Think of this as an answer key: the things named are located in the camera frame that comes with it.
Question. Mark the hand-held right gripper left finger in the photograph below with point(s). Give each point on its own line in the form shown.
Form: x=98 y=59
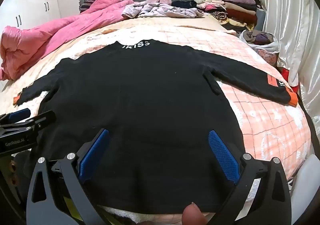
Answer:
x=93 y=155

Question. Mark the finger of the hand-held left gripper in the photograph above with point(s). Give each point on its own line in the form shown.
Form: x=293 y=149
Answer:
x=18 y=114
x=42 y=118

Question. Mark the pink quilt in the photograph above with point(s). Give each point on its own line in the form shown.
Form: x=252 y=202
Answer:
x=50 y=32

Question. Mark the black sweater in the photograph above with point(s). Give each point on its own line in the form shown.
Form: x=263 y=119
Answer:
x=140 y=102

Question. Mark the peach checked fluffy blanket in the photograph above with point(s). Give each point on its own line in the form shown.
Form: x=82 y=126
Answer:
x=262 y=115

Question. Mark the plastic bag of clothes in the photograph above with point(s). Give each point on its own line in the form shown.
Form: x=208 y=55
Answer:
x=271 y=46

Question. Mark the grey blue cushion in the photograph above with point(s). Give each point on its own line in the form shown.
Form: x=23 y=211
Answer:
x=261 y=18

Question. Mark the red fabric bag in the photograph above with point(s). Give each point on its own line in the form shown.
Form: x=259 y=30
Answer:
x=285 y=74

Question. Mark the dark navy garment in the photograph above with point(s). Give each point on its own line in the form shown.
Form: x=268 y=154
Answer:
x=183 y=4

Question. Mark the lilac patterned crumpled garment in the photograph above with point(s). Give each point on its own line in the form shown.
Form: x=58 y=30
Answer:
x=162 y=11

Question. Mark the pink floral cloth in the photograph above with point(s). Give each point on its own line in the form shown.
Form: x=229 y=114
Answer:
x=267 y=57

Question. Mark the dark striped cloth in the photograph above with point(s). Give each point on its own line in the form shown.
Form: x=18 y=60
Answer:
x=86 y=4

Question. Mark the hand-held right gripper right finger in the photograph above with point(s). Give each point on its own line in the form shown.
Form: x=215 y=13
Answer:
x=223 y=157

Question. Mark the white satin curtain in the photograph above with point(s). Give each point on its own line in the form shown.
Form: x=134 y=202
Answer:
x=295 y=14

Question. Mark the stack of folded clothes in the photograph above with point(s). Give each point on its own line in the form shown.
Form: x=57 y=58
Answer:
x=237 y=7

